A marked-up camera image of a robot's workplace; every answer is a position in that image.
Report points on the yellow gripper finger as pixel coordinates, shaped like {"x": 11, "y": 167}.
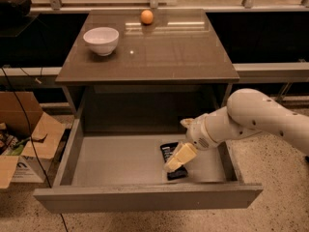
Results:
{"x": 184, "y": 153}
{"x": 186, "y": 122}

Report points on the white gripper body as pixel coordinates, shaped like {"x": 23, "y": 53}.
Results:
{"x": 197, "y": 134}

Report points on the dark rxbar blueberry wrapper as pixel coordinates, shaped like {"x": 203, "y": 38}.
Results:
{"x": 167, "y": 150}

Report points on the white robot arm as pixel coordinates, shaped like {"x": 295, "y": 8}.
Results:
{"x": 246, "y": 113}

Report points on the grey cabinet with glossy top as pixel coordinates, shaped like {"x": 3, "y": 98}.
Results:
{"x": 157, "y": 75}

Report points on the open grey drawer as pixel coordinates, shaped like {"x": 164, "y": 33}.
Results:
{"x": 122, "y": 171}

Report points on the orange round fruit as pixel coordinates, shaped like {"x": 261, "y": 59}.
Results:
{"x": 147, "y": 17}

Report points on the white ceramic bowl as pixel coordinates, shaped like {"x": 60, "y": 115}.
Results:
{"x": 102, "y": 40}

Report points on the open cardboard box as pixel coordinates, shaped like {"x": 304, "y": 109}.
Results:
{"x": 24, "y": 118}

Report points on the items inside cardboard box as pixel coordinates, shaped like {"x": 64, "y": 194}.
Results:
{"x": 9, "y": 144}

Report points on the black object on shelf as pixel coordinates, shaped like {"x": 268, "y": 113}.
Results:
{"x": 14, "y": 9}

